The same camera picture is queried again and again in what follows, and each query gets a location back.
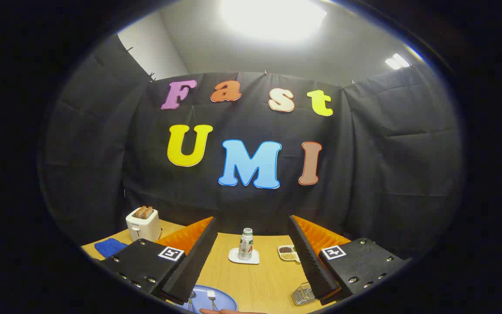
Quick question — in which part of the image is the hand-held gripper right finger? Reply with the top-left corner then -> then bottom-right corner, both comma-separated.
288,215 -> 408,306

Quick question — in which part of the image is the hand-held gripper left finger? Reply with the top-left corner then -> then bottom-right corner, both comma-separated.
98,216 -> 219,306

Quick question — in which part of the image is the white divided snack tray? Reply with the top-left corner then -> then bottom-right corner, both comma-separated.
278,245 -> 300,262

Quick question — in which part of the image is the white square coaster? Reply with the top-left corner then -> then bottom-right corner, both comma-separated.
228,247 -> 260,265

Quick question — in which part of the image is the blue round plate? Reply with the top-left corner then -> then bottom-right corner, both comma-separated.
177,285 -> 238,314

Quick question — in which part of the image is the clear plastic drink bottle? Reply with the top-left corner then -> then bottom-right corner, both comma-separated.
238,228 -> 254,261

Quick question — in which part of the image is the white toaster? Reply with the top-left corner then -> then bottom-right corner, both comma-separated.
125,207 -> 162,242

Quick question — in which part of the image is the folded blue towel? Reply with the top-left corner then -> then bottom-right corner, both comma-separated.
94,238 -> 128,259

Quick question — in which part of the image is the small ceiling light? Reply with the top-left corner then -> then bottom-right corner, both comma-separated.
385,53 -> 410,70

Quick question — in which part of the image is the large ceiling light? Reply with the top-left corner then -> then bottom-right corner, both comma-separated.
218,0 -> 328,42

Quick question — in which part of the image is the metal wire rack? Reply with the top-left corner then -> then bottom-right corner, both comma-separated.
292,283 -> 317,306

